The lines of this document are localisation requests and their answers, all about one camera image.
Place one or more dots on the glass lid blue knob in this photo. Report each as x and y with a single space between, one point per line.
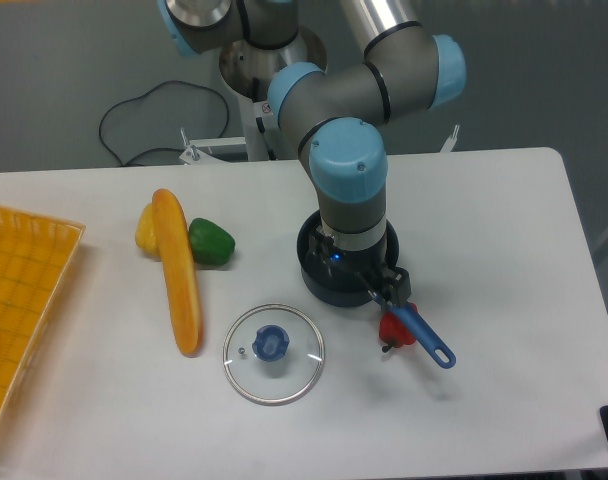
273 354

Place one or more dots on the yellow bell pepper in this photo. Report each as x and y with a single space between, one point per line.
145 237

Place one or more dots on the white bracket behind table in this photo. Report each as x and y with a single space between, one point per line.
451 141

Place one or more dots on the green bell pepper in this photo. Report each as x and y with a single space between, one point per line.
210 243

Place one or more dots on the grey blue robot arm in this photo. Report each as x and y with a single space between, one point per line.
332 120

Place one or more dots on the red bell pepper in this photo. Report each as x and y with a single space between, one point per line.
393 333

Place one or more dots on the long orange bread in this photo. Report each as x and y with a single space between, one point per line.
179 270

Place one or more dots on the dark pot blue handle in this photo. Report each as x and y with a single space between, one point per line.
424 332

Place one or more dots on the yellow woven basket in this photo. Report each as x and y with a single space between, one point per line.
35 254

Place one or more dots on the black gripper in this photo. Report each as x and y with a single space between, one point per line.
332 266

